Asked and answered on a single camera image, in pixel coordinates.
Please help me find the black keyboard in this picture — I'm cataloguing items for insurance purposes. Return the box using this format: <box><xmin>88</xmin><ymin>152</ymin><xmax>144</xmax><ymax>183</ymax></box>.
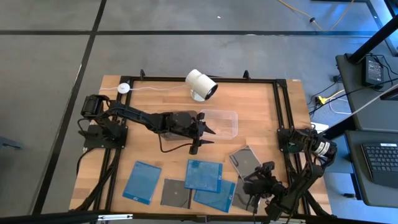
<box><xmin>360</xmin><ymin>142</ymin><xmax>398</xmax><ymax>189</ymax></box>

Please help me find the grey desk top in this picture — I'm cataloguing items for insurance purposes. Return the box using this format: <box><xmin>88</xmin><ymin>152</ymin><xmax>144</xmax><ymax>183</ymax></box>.
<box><xmin>345</xmin><ymin>129</ymin><xmax>398</xmax><ymax>208</ymax></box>
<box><xmin>335</xmin><ymin>53</ymin><xmax>398</xmax><ymax>131</ymax></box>

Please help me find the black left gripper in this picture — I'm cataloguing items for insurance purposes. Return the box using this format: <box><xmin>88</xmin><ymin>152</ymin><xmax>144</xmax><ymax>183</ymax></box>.
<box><xmin>158</xmin><ymin>110</ymin><xmax>216</xmax><ymax>156</ymax></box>

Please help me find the dark grey floor object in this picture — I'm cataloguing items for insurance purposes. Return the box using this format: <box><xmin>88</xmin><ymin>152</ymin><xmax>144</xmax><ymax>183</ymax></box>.
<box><xmin>0</xmin><ymin>136</ymin><xmax>24</xmax><ymax>150</ymax></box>

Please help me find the short black slanted bar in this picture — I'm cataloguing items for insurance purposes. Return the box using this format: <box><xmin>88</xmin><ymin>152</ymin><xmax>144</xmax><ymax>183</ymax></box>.
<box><xmin>320</xmin><ymin>116</ymin><xmax>357</xmax><ymax>141</ymax></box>

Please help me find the black power adapter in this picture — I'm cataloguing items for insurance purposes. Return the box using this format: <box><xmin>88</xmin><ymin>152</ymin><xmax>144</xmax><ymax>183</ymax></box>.
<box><xmin>362</xmin><ymin>55</ymin><xmax>385</xmax><ymax>87</ymax></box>

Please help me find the yellow cable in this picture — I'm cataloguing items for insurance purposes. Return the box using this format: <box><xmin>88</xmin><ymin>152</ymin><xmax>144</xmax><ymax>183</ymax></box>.
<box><xmin>277</xmin><ymin>0</ymin><xmax>355</xmax><ymax>32</ymax></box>

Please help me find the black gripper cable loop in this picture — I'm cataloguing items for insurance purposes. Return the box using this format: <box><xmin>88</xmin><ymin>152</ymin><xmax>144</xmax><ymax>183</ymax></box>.
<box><xmin>158</xmin><ymin>133</ymin><xmax>193</xmax><ymax>154</ymax></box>

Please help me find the black aluminium table frame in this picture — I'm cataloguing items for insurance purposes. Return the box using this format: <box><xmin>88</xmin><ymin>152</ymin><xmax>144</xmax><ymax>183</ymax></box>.
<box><xmin>71</xmin><ymin>70</ymin><xmax>330</xmax><ymax>224</ymax></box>

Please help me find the yellow plug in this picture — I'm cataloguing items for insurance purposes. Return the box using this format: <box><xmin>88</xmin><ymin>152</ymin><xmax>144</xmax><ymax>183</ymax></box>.
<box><xmin>317</xmin><ymin>89</ymin><xmax>346</xmax><ymax>105</ymax></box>

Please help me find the black jewel case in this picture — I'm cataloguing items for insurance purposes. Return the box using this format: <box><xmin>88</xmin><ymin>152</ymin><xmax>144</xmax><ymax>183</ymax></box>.
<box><xmin>231</xmin><ymin>177</ymin><xmax>259</xmax><ymax>214</ymax></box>
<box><xmin>160</xmin><ymin>178</ymin><xmax>193</xmax><ymax>209</ymax></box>
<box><xmin>229</xmin><ymin>145</ymin><xmax>262</xmax><ymax>181</ymax></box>

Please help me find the thick black slanted pole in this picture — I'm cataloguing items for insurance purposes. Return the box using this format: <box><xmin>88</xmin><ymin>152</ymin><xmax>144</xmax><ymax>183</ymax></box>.
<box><xmin>348</xmin><ymin>14</ymin><xmax>398</xmax><ymax>65</ymax></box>

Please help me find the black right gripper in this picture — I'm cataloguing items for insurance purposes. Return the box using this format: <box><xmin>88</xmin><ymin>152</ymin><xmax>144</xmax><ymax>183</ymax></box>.
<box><xmin>242</xmin><ymin>161</ymin><xmax>286</xmax><ymax>203</ymax></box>

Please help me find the clear plastic container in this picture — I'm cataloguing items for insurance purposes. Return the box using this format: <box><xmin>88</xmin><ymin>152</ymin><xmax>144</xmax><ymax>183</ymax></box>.
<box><xmin>198</xmin><ymin>108</ymin><xmax>239</xmax><ymax>140</ymax></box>

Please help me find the light grey thin rod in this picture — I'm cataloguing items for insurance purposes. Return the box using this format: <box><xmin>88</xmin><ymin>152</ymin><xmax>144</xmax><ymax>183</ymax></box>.
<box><xmin>351</xmin><ymin>83</ymin><xmax>398</xmax><ymax>116</ymax></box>

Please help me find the white flat box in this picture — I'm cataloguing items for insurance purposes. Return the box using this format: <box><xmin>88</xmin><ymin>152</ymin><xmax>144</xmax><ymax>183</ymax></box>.
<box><xmin>310</xmin><ymin>122</ymin><xmax>330</xmax><ymax>133</ymax></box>

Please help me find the blue disc case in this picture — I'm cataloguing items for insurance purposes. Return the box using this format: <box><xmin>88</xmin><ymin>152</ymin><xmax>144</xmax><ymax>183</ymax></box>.
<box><xmin>122</xmin><ymin>161</ymin><xmax>162</xmax><ymax>205</ymax></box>
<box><xmin>193</xmin><ymin>179</ymin><xmax>236</xmax><ymax>213</ymax></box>
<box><xmin>184</xmin><ymin>159</ymin><xmax>223</xmax><ymax>194</ymax></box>

